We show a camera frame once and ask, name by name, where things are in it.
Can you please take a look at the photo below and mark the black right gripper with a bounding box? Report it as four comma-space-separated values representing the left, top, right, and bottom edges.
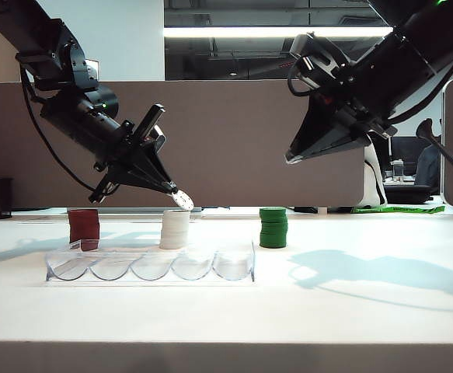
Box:
285, 83, 400, 166

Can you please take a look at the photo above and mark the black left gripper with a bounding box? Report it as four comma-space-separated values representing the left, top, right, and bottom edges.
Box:
89, 120, 179, 204

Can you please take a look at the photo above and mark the white poker chip numbered five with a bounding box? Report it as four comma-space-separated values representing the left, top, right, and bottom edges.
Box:
170, 189, 195, 212

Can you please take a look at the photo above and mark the white poker chip stack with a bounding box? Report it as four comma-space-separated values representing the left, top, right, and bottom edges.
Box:
159, 210, 191, 250

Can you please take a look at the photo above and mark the red poker chip stack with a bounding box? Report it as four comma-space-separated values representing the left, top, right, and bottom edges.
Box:
68, 208, 100, 252

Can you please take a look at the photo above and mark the green poker chip stack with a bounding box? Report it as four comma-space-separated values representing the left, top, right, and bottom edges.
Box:
259, 207, 289, 249

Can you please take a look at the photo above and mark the clear plastic chip tray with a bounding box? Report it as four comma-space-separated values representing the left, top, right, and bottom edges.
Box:
45, 241, 257, 283

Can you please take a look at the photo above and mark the grey flat board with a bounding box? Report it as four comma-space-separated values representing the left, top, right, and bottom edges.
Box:
67, 207, 204, 215

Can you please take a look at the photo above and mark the black computer monitor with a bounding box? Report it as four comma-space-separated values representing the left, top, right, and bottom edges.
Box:
375, 138, 391, 172
390, 136, 425, 176

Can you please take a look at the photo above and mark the white curved chair back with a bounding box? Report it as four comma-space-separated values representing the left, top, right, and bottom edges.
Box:
360, 145, 389, 209

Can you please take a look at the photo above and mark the wide brown desk partition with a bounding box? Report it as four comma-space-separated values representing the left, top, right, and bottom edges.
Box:
0, 79, 367, 211

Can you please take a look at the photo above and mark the green tape strip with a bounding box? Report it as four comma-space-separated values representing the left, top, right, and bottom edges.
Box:
352, 205, 447, 215

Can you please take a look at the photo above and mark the seated person in blue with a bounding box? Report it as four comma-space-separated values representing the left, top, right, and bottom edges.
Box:
414, 145, 443, 195

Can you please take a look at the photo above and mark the black slanted pole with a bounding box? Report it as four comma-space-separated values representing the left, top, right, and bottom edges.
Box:
416, 119, 453, 180

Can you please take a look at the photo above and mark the long ceiling light strip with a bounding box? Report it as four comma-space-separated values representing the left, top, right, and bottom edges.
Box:
163, 26, 396, 39

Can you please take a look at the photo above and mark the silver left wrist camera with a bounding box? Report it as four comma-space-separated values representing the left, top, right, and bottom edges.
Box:
132, 103, 167, 137

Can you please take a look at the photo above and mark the black right camera cable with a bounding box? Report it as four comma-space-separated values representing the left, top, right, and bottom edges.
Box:
287, 58, 316, 96

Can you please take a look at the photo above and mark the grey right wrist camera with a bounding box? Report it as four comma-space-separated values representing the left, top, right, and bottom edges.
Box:
290, 33, 351, 85

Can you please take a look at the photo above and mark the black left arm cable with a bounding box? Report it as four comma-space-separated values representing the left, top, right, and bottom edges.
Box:
19, 69, 95, 192

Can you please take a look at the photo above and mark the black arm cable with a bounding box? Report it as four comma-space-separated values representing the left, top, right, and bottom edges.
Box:
19, 69, 95, 192
387, 42, 453, 124

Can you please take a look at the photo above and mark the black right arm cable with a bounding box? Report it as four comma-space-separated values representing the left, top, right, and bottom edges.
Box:
387, 42, 453, 124

